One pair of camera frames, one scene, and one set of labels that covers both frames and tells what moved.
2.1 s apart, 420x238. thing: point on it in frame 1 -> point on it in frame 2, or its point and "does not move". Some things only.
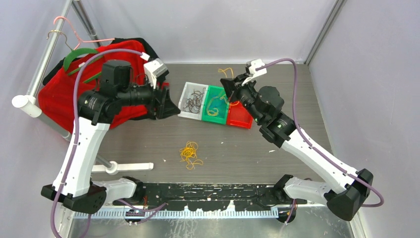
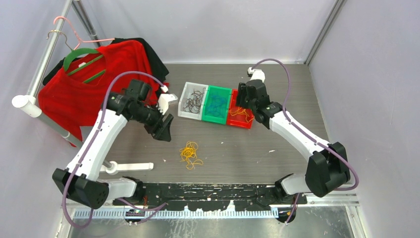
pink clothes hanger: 81,40 does not move
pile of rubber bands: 214,111 -> 242,111
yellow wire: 188,153 does not move
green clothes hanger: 72,55 does not move
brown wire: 193,104 does not move
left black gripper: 160,96 -> 164,133
